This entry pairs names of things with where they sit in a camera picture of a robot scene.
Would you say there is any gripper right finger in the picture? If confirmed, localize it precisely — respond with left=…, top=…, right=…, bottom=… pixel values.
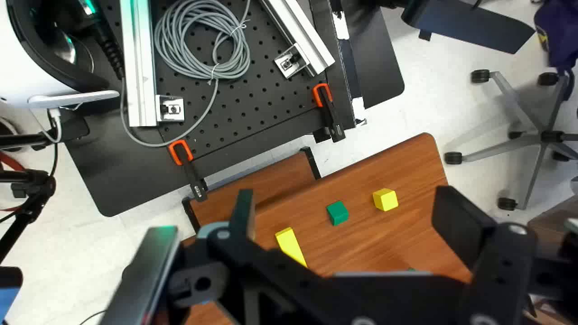
left=432, top=185, right=578, bottom=325

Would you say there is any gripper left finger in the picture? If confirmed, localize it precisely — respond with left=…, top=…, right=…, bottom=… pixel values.
left=168, top=189, right=337, bottom=325

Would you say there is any yellow wedge block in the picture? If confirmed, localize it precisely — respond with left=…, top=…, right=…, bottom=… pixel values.
left=275, top=227, right=308, bottom=268

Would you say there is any green cube block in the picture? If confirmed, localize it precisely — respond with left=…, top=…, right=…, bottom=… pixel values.
left=326, top=201, right=350, bottom=226

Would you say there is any yellow cube block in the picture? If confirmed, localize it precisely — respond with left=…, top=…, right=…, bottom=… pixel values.
left=373, top=188, right=399, bottom=212

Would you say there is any orange and black clamp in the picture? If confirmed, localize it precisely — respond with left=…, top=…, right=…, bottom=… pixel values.
left=312, top=83, right=347, bottom=143
left=168, top=139, right=210, bottom=202

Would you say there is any office chair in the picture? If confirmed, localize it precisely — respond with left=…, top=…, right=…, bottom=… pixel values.
left=444, top=0, right=578, bottom=211

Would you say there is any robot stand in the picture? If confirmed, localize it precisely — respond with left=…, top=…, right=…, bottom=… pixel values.
left=63, top=0, right=406, bottom=218

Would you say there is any aluminium profile rail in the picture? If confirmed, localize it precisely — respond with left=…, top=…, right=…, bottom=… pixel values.
left=119, top=0, right=186, bottom=128
left=259, top=0, right=337, bottom=80

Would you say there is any coil of grey cable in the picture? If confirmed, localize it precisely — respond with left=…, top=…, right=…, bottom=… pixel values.
left=119, top=0, right=252, bottom=148

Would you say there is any camera on tripod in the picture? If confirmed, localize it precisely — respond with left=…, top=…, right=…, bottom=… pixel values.
left=0, top=115, right=91, bottom=267

